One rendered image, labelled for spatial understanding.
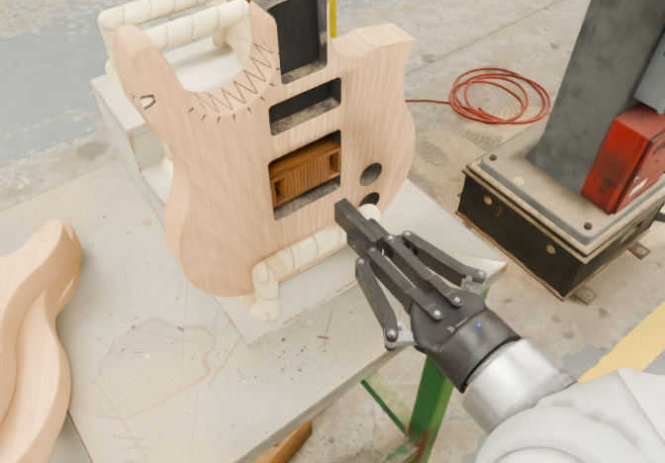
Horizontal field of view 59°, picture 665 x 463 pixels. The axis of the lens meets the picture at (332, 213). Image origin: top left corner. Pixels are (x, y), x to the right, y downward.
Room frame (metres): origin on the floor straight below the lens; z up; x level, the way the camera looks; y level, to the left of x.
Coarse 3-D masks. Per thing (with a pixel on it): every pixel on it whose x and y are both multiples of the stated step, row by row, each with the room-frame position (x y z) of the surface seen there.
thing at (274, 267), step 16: (368, 208) 0.53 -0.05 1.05; (336, 224) 0.50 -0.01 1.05; (304, 240) 0.47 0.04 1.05; (320, 240) 0.48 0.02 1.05; (336, 240) 0.48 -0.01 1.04; (272, 256) 0.45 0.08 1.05; (288, 256) 0.45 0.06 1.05; (304, 256) 0.45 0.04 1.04; (256, 272) 0.43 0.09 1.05; (272, 272) 0.43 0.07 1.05; (288, 272) 0.44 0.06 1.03
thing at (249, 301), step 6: (252, 294) 0.44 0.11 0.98; (246, 300) 0.44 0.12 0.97; (252, 300) 0.43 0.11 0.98; (246, 306) 0.43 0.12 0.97; (252, 306) 0.42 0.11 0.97; (258, 306) 0.42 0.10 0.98; (252, 312) 0.42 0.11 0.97; (258, 312) 0.42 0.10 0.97; (264, 312) 0.42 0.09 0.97; (258, 318) 0.41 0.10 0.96; (264, 318) 0.41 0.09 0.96
